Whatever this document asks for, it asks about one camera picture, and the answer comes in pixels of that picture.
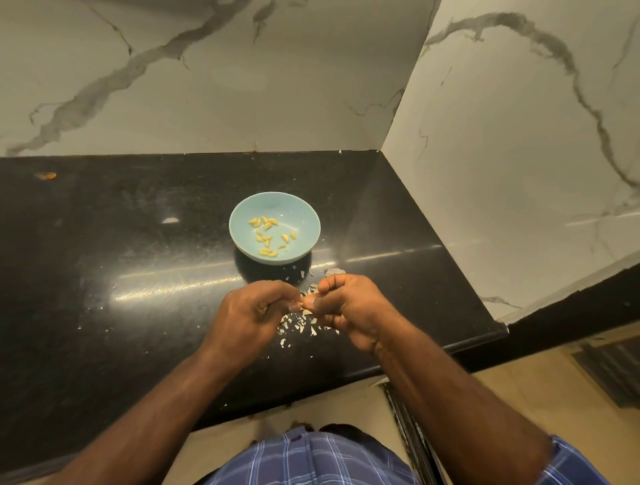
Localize person's left hand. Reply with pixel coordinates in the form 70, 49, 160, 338
203, 280, 301, 373

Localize person's right hand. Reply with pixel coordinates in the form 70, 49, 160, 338
300, 274, 399, 355

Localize pile of garlic skins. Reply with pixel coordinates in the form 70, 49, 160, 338
277, 284, 331, 349

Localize light blue bowl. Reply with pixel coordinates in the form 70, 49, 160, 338
229, 192, 322, 265

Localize cluster of peeled garlic cloves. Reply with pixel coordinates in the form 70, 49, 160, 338
247, 216, 299, 259

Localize person's right forearm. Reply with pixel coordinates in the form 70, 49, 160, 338
372, 320, 551, 485

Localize person's left forearm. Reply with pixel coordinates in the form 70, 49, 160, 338
50, 348, 241, 485

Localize black cabinet trim strip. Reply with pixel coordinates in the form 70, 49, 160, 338
382, 380, 441, 485

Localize blue plaid shirt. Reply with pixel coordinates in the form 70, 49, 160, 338
205, 424, 609, 485

